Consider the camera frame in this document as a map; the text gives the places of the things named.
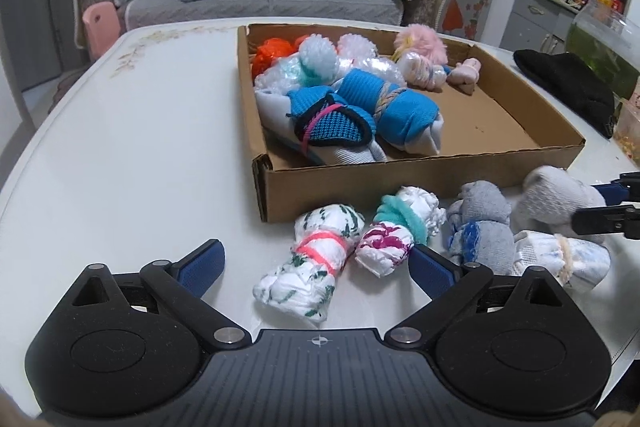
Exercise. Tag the white teal-banded sock bundle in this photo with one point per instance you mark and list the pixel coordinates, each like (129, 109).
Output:
(400, 207)

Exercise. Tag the white teal fluffy sock bundle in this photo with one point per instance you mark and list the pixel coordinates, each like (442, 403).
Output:
(315, 54)

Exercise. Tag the black knit hat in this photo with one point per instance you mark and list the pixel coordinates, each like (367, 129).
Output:
(565, 82)

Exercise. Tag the pink fluffy sock bundle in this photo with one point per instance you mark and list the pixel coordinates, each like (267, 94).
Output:
(422, 42)

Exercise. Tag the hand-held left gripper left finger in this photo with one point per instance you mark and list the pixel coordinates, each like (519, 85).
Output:
(202, 264)

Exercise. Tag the clear container with orange bits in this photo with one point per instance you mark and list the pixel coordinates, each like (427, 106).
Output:
(629, 137)

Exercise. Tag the blue and white sock bundle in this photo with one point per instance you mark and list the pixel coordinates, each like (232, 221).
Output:
(330, 127)

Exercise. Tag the silvery white sock bundle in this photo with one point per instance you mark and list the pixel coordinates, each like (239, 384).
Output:
(375, 67)

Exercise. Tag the brown cardboard box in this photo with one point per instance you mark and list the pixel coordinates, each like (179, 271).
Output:
(480, 122)

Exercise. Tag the white patterned pink-banded sock bundle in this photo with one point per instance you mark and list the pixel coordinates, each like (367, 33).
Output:
(310, 277)

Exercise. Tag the light grey sock bundle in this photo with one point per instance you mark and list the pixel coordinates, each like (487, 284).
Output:
(545, 202)

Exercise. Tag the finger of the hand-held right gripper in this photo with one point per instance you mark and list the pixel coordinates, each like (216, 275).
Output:
(600, 219)
(612, 193)

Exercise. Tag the grey drawer cabinet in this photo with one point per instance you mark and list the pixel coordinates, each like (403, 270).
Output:
(530, 17)

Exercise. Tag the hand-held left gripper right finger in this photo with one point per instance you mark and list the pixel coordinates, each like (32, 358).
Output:
(432, 272)

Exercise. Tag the orange sock bundle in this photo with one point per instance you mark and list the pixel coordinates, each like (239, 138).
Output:
(267, 54)

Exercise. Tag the light pink sock bundle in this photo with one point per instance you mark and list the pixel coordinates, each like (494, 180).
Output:
(465, 74)

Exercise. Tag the white striped beige-banded sock bundle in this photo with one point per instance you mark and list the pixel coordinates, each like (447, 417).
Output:
(585, 257)

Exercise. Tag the pink plastic chair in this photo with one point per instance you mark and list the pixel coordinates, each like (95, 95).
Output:
(100, 27)

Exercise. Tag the clear glass tank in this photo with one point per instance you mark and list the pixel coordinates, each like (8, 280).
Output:
(600, 42)

